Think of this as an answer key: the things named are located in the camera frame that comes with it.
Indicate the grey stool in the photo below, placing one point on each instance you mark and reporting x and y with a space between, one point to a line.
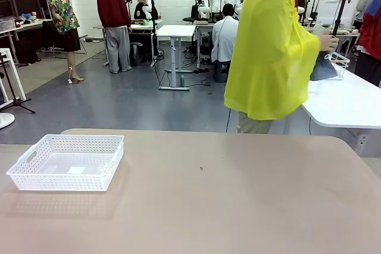
221 72

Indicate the grey bottle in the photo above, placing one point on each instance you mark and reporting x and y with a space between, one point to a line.
182 81

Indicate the blue grey cloth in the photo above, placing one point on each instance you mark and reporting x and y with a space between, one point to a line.
323 68

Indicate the person in red sweater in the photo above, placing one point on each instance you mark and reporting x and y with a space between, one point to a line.
113 7

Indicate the seated person in black top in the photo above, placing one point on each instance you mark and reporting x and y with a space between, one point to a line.
141 8

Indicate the person in floral shirt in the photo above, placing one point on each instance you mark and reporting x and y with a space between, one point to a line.
62 7

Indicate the person in red blue jacket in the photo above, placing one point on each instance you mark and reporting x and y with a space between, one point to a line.
370 34

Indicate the seated person in white coat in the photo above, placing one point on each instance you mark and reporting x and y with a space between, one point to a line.
223 40

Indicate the person right hand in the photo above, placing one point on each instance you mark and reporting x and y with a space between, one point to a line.
329 43

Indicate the person in yellow poncho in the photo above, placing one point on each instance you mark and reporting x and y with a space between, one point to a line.
268 57

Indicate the black tripod stand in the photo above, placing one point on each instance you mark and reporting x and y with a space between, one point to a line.
12 87

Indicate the person in grey hoodie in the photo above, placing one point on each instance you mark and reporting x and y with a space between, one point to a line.
367 1

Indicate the black camera stand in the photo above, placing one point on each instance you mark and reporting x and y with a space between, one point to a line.
341 10

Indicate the white standing desk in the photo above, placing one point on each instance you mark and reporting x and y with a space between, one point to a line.
175 31

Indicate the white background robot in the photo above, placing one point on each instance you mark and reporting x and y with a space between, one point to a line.
239 1
201 1

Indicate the black office chair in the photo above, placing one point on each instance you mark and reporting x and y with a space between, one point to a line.
190 16

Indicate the large white table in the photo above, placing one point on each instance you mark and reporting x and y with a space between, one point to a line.
342 102

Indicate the white round fan base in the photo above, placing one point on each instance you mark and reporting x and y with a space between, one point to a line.
4 120

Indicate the white perforated plastic basket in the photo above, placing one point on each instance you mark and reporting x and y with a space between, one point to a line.
59 183

